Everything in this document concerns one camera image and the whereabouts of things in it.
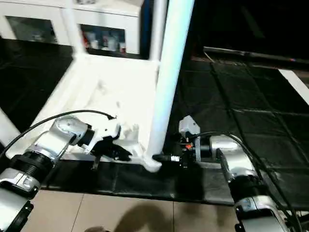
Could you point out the white plastic table top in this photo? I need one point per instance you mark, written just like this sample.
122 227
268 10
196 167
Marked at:
101 92

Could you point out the black mat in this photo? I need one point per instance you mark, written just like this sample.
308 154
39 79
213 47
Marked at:
241 106

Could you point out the white plastic table leg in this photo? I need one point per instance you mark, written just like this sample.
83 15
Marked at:
7 128
169 72
75 29
157 31

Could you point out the white glass-door cabinet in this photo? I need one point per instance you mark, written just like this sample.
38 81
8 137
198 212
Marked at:
48 24

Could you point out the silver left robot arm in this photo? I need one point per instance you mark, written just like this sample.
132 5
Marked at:
43 150

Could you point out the grey object on cabinet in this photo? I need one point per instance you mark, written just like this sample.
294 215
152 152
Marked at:
85 1

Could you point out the black cabinet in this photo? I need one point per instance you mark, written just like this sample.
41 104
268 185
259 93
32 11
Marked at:
231 21

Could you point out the white flat strip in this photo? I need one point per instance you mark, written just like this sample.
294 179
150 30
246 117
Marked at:
295 84

